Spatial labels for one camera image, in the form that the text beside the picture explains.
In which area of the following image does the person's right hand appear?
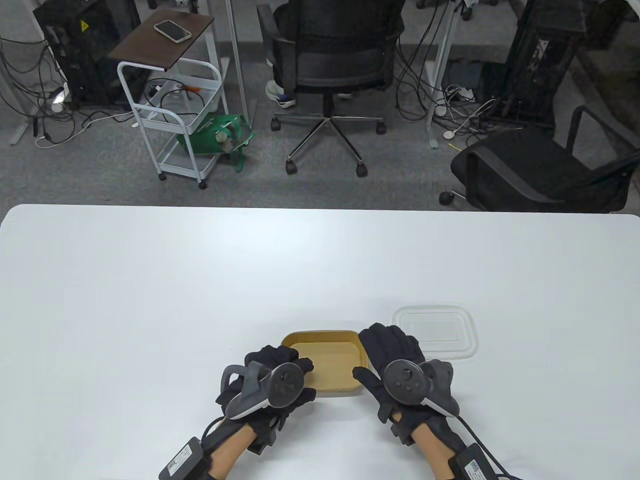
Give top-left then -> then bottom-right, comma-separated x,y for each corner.
352,323 -> 469,447

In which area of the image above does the white desk leg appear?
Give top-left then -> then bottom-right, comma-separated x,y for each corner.
426,0 -> 468,149
226,0 -> 257,127

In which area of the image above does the person's left forearm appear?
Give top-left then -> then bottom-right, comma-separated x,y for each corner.
207,422 -> 258,480

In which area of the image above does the black mesh office chair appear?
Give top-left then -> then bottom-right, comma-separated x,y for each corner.
257,0 -> 406,177

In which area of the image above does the green bag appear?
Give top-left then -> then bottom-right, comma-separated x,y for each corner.
176,113 -> 253,173

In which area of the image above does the brown takeout box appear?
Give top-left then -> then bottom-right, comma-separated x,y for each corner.
281,329 -> 371,398

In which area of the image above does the bundle of black floor cables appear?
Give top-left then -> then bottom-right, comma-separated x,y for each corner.
0,35 -> 136,148
392,15 -> 526,146

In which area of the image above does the white rolling cart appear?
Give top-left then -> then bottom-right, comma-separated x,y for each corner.
117,57 -> 224,190

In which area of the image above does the brown side table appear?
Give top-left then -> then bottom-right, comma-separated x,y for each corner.
108,11 -> 229,115

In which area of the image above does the grey hand controller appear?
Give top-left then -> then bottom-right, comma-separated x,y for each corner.
382,358 -> 460,417
220,362 -> 305,421

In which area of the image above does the clear plastic takeout lid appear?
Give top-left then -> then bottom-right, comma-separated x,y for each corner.
391,304 -> 480,362

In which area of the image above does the person's right forearm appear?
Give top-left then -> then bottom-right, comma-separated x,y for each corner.
412,424 -> 468,480

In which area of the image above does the black computer tower yellow sticker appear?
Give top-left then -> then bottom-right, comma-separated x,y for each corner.
33,0 -> 151,108

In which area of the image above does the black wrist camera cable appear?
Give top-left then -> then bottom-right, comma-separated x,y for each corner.
456,414 -> 523,480

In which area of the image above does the person's left hand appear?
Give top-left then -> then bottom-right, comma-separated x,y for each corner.
204,345 -> 317,453

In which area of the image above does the grey left hand controller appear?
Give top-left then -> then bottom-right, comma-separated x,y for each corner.
220,362 -> 305,421

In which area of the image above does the black armrest office chair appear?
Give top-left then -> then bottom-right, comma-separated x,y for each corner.
439,106 -> 640,214

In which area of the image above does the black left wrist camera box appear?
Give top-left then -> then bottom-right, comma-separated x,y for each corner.
159,437 -> 206,480

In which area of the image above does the smartphone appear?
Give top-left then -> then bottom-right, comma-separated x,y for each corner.
153,20 -> 192,43

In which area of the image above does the grey right hand controller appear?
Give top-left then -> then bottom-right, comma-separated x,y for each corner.
382,358 -> 460,417

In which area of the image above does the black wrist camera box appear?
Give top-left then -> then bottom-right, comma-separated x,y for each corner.
448,444 -> 501,480
159,437 -> 206,480

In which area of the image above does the black coiled cable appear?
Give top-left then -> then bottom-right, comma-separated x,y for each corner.
145,77 -> 208,123

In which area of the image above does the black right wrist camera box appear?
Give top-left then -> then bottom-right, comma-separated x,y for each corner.
448,444 -> 501,480

